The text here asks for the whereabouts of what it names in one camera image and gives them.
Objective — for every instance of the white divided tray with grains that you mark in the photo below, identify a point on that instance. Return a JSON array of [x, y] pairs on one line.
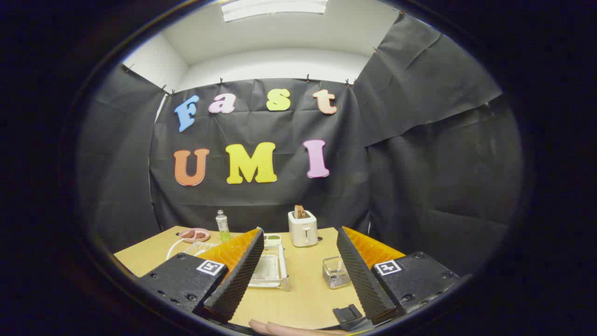
[[273, 239]]

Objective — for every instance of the pink plate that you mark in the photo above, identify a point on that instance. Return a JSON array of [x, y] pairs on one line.
[[195, 239]]

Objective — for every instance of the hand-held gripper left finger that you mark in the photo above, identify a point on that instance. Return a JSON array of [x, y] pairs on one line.
[[240, 275]]

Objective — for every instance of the white toaster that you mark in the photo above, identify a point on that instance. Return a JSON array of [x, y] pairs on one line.
[[303, 231]]

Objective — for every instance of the clear bottle with green liquid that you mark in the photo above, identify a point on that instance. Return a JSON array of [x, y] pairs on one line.
[[223, 228]]

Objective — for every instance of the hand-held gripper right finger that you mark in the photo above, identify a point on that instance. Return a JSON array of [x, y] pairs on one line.
[[361, 275]]

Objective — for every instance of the toast bread slice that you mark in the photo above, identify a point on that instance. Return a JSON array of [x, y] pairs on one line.
[[300, 212]]

